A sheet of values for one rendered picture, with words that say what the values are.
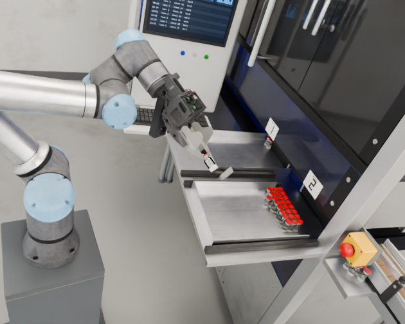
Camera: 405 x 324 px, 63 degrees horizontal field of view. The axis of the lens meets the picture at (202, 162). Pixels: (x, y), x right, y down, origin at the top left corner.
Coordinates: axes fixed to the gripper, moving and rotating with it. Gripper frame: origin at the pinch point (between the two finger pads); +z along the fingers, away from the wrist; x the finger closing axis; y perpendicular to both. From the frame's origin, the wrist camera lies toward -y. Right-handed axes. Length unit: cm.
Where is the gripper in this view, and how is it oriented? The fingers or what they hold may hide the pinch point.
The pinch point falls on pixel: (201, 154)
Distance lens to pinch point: 82.3
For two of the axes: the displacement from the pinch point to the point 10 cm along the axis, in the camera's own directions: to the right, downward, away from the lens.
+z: 5.8, 8.1, -0.6
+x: 5.3, -3.2, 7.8
